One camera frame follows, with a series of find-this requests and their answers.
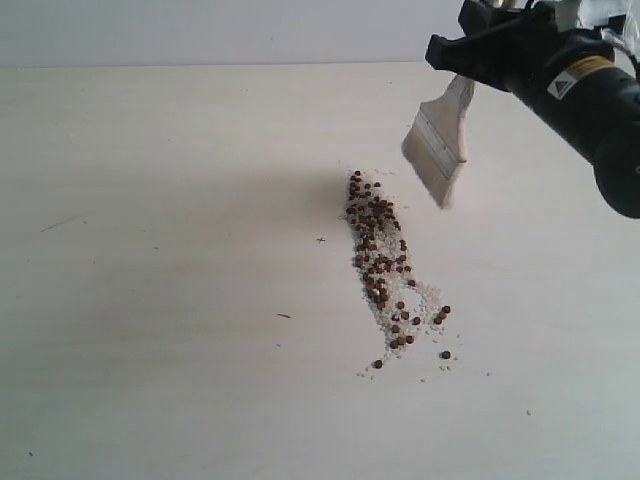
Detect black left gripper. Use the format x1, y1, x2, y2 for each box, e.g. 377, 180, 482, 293
424, 0, 581, 96

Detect white wooden paint brush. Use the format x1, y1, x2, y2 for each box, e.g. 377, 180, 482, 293
401, 75, 475, 210

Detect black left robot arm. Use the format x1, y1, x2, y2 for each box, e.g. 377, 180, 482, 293
425, 1, 639, 219

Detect scattered brown pellets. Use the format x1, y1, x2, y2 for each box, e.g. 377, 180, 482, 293
343, 170, 452, 371

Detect scattered rice grain pile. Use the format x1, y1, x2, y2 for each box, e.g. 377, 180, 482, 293
339, 167, 496, 386

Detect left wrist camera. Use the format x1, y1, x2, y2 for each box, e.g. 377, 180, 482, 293
494, 0, 631, 31

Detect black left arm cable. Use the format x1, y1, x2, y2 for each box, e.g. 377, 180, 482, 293
599, 24, 640, 81

